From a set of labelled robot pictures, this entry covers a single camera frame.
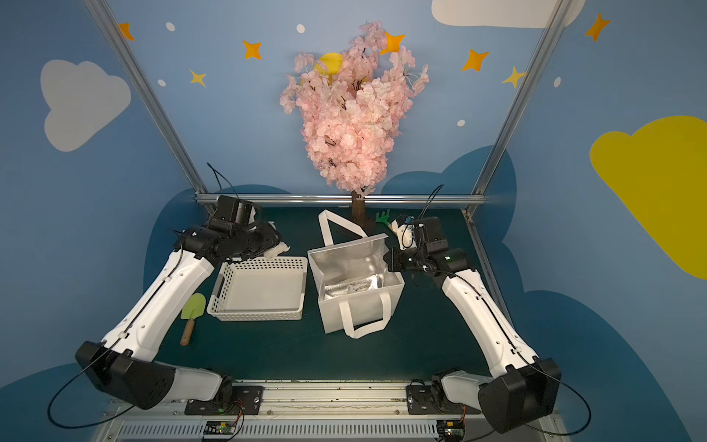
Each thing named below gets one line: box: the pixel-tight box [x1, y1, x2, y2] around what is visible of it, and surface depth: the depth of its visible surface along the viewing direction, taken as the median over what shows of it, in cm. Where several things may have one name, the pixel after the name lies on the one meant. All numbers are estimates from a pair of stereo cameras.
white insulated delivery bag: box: [307, 209, 406, 339], surface depth 79 cm
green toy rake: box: [375, 209, 391, 227], surface depth 120 cm
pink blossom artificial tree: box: [279, 20, 429, 196], surface depth 72 cm
